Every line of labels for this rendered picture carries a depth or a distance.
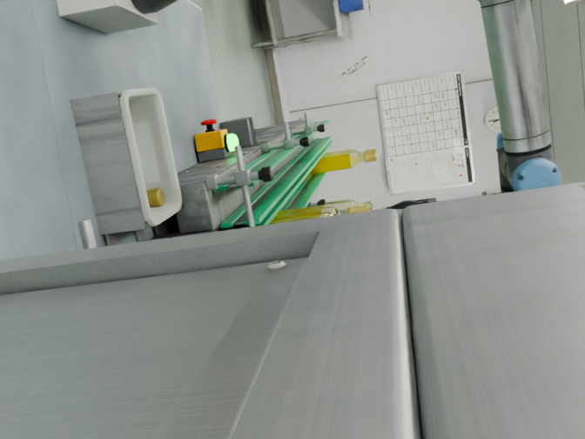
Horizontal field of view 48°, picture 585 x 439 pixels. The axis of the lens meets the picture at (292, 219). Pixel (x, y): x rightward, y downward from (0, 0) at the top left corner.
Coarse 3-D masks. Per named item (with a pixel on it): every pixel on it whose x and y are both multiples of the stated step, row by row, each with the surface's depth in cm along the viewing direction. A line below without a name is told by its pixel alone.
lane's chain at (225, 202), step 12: (276, 168) 199; (216, 192) 132; (228, 192) 141; (240, 192) 151; (252, 192) 164; (216, 204) 131; (228, 204) 140; (240, 204) 150; (216, 216) 129; (228, 216) 138; (216, 228) 129
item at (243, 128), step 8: (232, 120) 191; (240, 120) 189; (248, 120) 191; (224, 128) 190; (232, 128) 190; (240, 128) 190; (248, 128) 189; (240, 136) 190; (248, 136) 190; (240, 144) 191; (248, 144) 190
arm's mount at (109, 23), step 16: (64, 0) 104; (80, 0) 103; (96, 0) 103; (112, 0) 103; (128, 0) 107; (64, 16) 105; (80, 16) 106; (96, 16) 108; (112, 16) 109; (128, 16) 111; (144, 16) 113; (112, 32) 122
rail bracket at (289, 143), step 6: (288, 126) 180; (288, 132) 180; (288, 138) 181; (306, 138) 180; (264, 144) 181; (276, 144) 181; (282, 144) 181; (288, 144) 180; (294, 144) 180; (300, 144) 180; (306, 144) 180; (264, 150) 182; (270, 150) 183
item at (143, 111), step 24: (144, 96) 114; (144, 120) 119; (144, 144) 120; (168, 144) 120; (144, 168) 121; (168, 168) 121; (144, 192) 105; (168, 192) 122; (144, 216) 108; (168, 216) 114
